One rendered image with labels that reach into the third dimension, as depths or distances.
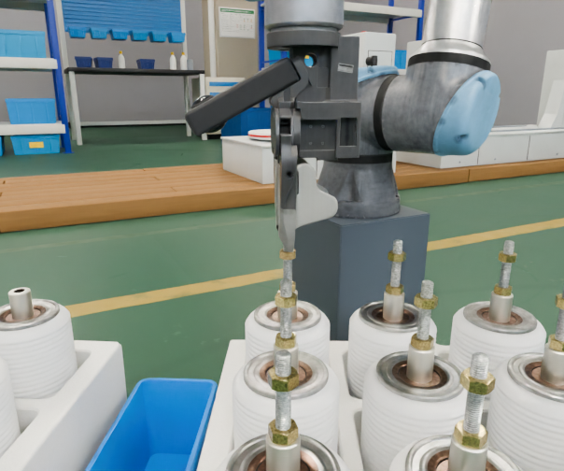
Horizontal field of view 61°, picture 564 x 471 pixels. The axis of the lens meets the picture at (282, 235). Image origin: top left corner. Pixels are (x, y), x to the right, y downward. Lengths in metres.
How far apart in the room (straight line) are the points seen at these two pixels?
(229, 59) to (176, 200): 4.68
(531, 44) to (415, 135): 6.02
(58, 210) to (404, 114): 1.56
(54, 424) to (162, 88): 8.24
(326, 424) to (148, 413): 0.35
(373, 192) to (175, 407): 0.44
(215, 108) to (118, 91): 8.06
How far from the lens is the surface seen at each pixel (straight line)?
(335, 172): 0.79
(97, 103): 8.48
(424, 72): 0.73
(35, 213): 2.04
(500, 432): 0.50
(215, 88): 5.73
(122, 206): 2.06
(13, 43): 4.74
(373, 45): 2.69
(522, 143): 3.48
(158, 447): 0.76
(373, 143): 0.78
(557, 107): 4.02
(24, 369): 0.60
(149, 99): 8.61
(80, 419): 0.60
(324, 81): 0.49
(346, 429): 0.50
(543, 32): 6.66
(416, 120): 0.72
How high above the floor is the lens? 0.49
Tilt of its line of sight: 16 degrees down
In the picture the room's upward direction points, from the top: straight up
